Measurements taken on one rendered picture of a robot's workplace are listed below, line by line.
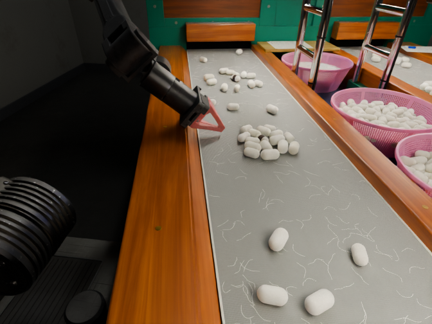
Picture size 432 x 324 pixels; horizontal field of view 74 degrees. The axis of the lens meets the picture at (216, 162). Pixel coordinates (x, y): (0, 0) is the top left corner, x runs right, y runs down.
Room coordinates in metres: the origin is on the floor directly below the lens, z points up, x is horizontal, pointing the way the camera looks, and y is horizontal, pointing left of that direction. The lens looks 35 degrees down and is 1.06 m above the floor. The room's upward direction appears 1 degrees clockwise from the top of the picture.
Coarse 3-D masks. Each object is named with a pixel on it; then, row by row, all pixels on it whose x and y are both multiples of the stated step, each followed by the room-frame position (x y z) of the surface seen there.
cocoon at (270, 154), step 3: (264, 150) 0.48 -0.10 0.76; (267, 150) 0.48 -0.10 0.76; (270, 150) 0.48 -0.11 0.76; (273, 150) 0.48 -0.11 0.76; (276, 150) 0.48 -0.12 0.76; (261, 153) 0.48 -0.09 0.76; (264, 153) 0.48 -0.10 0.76; (267, 153) 0.48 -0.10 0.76; (270, 153) 0.48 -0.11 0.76; (273, 153) 0.48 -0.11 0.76; (276, 153) 0.48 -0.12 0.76; (279, 153) 0.48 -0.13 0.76; (261, 156) 0.48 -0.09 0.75; (264, 156) 0.47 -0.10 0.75; (267, 156) 0.47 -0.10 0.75; (270, 156) 0.47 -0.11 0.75; (273, 156) 0.47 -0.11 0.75; (276, 156) 0.48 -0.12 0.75; (264, 159) 0.47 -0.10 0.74; (267, 159) 0.47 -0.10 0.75; (270, 159) 0.48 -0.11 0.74
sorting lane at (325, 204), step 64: (192, 64) 1.15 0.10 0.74; (256, 64) 1.16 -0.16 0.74; (320, 128) 0.62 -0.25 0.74; (256, 192) 0.38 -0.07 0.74; (320, 192) 0.38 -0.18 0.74; (256, 256) 0.25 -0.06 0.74; (320, 256) 0.25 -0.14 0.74; (384, 256) 0.25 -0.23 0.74; (256, 320) 0.16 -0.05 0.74; (320, 320) 0.16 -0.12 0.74; (384, 320) 0.16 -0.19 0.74
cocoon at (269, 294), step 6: (258, 288) 0.19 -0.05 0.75; (264, 288) 0.19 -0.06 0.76; (270, 288) 0.19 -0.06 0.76; (276, 288) 0.19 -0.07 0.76; (282, 288) 0.19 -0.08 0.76; (258, 294) 0.18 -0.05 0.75; (264, 294) 0.18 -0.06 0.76; (270, 294) 0.18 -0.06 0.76; (276, 294) 0.18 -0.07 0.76; (282, 294) 0.18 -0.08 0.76; (264, 300) 0.18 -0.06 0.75; (270, 300) 0.18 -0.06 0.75; (276, 300) 0.18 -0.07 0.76; (282, 300) 0.18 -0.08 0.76
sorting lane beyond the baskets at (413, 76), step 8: (344, 48) 1.45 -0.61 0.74; (352, 48) 1.46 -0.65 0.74; (360, 48) 1.46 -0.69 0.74; (384, 48) 1.46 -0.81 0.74; (368, 56) 1.31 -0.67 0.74; (400, 56) 1.32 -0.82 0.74; (408, 56) 1.32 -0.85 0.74; (376, 64) 1.18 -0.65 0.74; (384, 64) 1.18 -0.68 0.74; (400, 64) 1.19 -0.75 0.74; (416, 64) 1.19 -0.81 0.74; (424, 64) 1.19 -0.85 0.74; (392, 72) 1.08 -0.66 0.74; (400, 72) 1.08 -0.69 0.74; (408, 72) 1.09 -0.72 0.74; (416, 72) 1.09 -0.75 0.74; (424, 72) 1.09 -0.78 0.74; (408, 80) 0.99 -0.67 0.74; (416, 80) 0.99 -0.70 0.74; (424, 80) 0.99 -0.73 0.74
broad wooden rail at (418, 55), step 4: (388, 44) 1.48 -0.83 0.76; (392, 44) 1.45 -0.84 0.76; (404, 44) 1.44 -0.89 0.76; (408, 44) 1.44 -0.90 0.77; (412, 44) 1.44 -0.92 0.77; (416, 44) 1.44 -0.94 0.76; (400, 48) 1.39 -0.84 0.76; (400, 52) 1.38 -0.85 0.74; (404, 52) 1.35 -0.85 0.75; (408, 52) 1.33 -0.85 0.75; (412, 52) 1.31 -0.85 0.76; (416, 52) 1.29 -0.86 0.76; (420, 52) 1.29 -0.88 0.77; (412, 56) 1.30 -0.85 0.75; (416, 56) 1.28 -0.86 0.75; (420, 56) 1.26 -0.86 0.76; (424, 56) 1.24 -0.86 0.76; (428, 56) 1.23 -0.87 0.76; (424, 60) 1.23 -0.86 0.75; (428, 60) 1.21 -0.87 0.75
